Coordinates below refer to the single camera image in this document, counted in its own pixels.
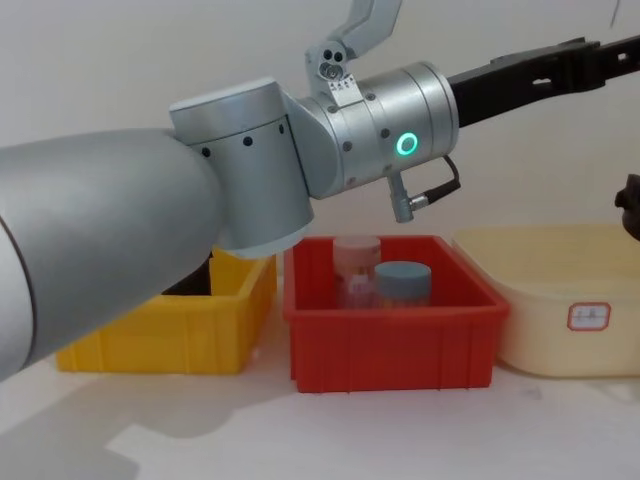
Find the cream plastic tray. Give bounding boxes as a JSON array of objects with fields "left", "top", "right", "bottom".
[{"left": 451, "top": 225, "right": 640, "bottom": 379}]

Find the red plastic bin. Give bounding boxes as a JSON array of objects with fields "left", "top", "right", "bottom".
[{"left": 282, "top": 235, "right": 511, "bottom": 395}]

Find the yellow plastic bin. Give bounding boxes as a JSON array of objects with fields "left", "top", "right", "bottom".
[{"left": 55, "top": 244, "right": 278, "bottom": 375}]

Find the black corded tool red switch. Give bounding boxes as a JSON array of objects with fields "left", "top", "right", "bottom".
[{"left": 613, "top": 173, "right": 640, "bottom": 234}]

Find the clear jar with pink lid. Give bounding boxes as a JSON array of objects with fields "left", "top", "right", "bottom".
[{"left": 333, "top": 237, "right": 383, "bottom": 309}]

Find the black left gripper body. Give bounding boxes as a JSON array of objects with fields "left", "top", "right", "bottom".
[{"left": 446, "top": 36, "right": 610, "bottom": 130}]

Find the white red-bordered label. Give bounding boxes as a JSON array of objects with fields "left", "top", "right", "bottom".
[{"left": 567, "top": 301, "right": 613, "bottom": 332}]

